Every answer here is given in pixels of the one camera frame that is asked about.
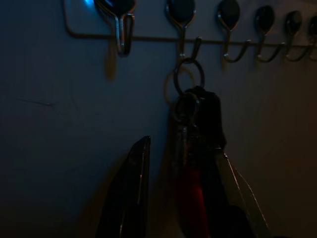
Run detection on silver keys with red tag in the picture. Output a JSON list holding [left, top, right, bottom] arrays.
[[170, 58, 211, 238]]

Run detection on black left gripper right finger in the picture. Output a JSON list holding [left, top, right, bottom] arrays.
[[185, 85, 272, 238]]

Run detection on silver wire wall hook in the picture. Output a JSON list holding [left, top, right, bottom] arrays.
[[255, 4, 286, 62], [217, 0, 251, 63], [165, 0, 203, 64], [284, 10, 313, 62], [95, 0, 136, 58]]

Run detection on metal wire hook rack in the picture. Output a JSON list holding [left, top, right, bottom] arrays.
[[62, 0, 317, 47]]

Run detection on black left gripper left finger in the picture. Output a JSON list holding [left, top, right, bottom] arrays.
[[96, 135, 152, 238]]

